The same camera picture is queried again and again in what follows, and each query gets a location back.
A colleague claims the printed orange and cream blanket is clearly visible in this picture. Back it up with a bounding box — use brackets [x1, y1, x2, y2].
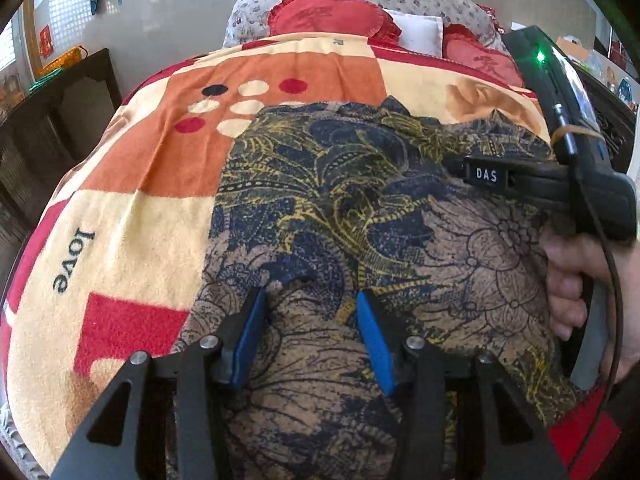
[0, 32, 626, 476]

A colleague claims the colourful clutter pile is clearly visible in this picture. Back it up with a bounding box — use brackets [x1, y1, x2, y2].
[555, 32, 640, 108]

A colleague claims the dark wooden cabinet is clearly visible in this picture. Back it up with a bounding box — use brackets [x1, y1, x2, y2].
[0, 47, 123, 281]

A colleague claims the black cable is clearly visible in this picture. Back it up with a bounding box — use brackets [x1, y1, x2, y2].
[555, 105, 626, 471]

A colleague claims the floral patterned brown garment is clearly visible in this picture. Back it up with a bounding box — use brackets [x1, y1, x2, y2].
[165, 97, 596, 480]

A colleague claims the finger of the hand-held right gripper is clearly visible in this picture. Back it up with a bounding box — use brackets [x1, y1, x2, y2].
[442, 154, 557, 202]

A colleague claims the tan rubber band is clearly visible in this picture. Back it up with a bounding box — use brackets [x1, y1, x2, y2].
[550, 125, 606, 143]

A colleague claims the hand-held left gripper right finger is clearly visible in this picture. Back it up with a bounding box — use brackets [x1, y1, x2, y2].
[356, 290, 571, 480]

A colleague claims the person's right hand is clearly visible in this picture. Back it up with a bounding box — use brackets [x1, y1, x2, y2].
[540, 225, 640, 386]

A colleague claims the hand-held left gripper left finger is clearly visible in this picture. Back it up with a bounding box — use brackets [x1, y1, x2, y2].
[50, 286, 268, 480]

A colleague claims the dark wooden headboard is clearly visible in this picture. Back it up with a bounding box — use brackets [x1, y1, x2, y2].
[575, 60, 640, 181]

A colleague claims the orange crate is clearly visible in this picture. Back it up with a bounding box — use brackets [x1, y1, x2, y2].
[37, 45, 86, 78]

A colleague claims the red heart cushion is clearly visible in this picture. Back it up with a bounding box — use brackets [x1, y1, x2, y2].
[442, 22, 521, 83]
[267, 0, 403, 43]

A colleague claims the white pillow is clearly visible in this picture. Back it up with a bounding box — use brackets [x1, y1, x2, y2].
[385, 9, 446, 58]

